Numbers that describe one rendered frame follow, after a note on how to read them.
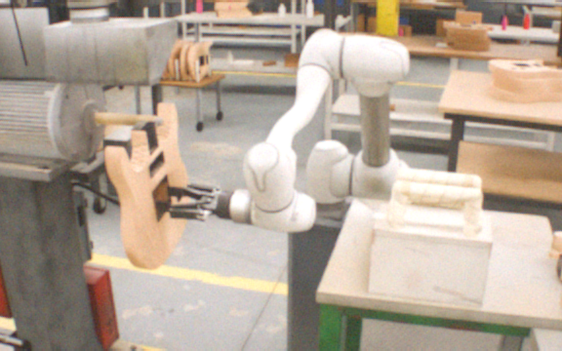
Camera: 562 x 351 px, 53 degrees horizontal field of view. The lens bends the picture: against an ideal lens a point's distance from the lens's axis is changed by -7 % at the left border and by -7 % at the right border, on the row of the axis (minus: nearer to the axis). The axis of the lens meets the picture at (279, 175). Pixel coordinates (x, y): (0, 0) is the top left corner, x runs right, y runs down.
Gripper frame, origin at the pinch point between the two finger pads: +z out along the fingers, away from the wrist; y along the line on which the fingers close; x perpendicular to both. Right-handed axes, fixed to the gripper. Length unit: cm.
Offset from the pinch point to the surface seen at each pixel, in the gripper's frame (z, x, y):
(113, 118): 15.5, 19.7, 7.0
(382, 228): -60, 7, -12
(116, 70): 4.8, 38.3, -4.3
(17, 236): 50, -15, -7
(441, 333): -83, -121, 85
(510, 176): -118, -96, 197
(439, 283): -74, -5, -15
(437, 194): -71, 16, -11
